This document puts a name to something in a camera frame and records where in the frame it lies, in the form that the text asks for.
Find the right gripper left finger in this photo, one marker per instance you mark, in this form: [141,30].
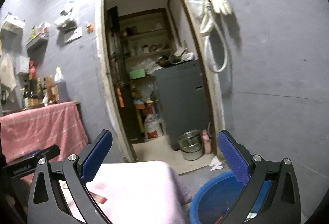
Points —
[93,155]

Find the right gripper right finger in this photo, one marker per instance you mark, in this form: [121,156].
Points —
[237,157]

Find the crumpled white tissue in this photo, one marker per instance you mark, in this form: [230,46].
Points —
[215,164]

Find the red cigarette box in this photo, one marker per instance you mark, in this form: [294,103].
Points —
[99,199]

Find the pink plaid cloth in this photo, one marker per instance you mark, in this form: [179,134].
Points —
[37,129]

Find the pink bottle on floor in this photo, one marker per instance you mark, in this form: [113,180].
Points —
[206,142]

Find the blue plastic basin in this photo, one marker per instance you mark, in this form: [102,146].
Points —
[214,199]

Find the steel pot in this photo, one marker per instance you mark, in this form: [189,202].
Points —
[191,145]

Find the pink floral tablecloth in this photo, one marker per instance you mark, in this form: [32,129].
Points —
[141,192]

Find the large vinegar jug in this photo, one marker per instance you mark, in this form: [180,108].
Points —
[60,89]

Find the white red sack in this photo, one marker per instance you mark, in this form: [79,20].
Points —
[152,127]

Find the dark sauce bottle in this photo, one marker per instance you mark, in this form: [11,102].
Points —
[32,80]

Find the green box on shelf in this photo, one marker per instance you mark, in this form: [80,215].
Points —
[137,74]

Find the grey washing machine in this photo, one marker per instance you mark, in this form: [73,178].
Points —
[183,100]

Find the white rubber gloves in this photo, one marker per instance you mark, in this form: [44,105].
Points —
[217,6]

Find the wall shelf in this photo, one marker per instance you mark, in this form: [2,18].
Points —
[37,41]

